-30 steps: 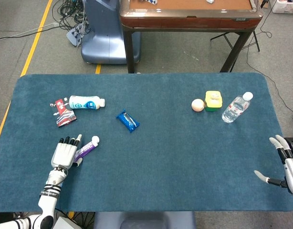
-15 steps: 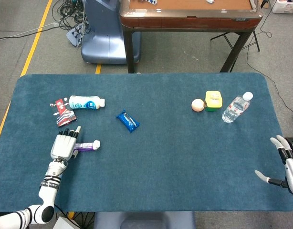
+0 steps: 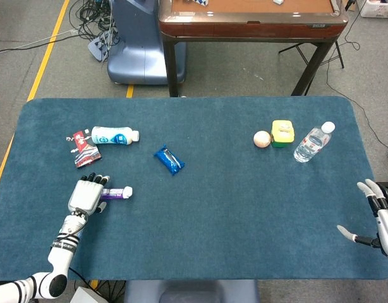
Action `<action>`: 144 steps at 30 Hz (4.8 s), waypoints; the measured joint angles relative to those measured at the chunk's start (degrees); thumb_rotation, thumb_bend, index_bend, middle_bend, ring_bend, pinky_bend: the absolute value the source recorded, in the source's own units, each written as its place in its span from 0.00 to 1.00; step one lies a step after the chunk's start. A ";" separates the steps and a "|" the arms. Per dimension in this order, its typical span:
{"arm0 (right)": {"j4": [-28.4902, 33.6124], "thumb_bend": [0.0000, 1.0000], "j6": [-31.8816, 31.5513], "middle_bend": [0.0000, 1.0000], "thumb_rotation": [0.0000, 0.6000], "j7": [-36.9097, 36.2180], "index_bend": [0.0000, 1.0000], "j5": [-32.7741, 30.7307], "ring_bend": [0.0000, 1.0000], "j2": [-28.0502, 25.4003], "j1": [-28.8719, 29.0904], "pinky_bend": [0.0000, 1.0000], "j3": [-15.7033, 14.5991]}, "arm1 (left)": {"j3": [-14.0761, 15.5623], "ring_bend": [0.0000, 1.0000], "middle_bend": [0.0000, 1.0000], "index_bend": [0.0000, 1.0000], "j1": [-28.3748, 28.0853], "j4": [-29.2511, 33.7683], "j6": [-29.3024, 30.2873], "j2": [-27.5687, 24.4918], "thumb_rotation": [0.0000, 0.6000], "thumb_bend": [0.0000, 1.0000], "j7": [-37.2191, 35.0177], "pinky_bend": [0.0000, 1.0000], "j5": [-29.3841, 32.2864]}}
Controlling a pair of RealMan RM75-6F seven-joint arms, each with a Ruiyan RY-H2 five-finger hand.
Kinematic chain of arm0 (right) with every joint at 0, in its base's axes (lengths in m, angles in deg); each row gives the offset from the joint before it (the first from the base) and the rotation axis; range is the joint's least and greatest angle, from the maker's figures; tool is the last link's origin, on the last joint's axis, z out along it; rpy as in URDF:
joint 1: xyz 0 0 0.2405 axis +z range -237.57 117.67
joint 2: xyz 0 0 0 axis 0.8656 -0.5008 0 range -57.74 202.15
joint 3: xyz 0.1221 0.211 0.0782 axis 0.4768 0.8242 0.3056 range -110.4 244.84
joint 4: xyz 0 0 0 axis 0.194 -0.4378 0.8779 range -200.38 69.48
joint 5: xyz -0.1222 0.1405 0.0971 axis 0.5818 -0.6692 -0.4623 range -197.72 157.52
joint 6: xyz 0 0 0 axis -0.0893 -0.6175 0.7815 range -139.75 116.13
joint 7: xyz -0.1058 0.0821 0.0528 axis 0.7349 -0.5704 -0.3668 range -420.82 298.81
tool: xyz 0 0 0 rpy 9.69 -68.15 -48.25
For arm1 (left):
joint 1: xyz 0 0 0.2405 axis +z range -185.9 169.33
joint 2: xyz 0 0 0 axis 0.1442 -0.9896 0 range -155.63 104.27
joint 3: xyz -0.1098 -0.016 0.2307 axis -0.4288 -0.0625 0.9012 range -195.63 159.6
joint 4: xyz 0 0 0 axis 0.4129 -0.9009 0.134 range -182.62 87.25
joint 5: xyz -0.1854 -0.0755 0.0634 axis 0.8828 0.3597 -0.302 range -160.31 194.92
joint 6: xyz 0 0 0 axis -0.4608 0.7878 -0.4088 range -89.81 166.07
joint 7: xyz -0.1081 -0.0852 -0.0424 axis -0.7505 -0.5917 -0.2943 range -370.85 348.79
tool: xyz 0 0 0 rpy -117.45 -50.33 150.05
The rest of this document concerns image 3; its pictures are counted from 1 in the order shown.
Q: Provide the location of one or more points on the red snack packet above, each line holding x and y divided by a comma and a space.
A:
85, 153

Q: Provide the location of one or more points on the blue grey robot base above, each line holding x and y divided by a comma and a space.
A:
134, 57

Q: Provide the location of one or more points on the white box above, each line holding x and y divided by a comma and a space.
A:
85, 295

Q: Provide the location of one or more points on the blue grey robot chassis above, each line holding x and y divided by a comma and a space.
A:
194, 292

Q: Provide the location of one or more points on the blue white snake puzzle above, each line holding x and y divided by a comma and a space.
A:
197, 2

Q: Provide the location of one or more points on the grey power strip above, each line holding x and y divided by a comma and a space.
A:
99, 47

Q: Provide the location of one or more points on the clear plastic water bottle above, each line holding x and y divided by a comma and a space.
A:
311, 143

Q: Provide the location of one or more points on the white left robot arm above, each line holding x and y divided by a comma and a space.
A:
63, 252

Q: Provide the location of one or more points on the brown mahjong table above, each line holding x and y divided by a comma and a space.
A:
251, 30

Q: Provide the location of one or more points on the purple white tube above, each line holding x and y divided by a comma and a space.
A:
116, 192

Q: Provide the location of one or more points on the green container yellow lid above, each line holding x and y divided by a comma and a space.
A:
281, 140

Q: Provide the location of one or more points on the white plastic basket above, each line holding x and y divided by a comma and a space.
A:
377, 9

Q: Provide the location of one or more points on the white drink bottle blue label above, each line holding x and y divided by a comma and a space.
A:
112, 135

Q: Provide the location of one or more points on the blue snack packet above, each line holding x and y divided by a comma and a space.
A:
168, 159

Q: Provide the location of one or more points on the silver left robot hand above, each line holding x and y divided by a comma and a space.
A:
85, 195

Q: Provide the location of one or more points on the beige wooden ball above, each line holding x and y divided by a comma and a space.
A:
262, 139

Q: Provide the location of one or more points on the black folding stand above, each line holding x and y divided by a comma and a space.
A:
339, 53

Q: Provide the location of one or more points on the teal table mat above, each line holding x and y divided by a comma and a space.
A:
213, 205

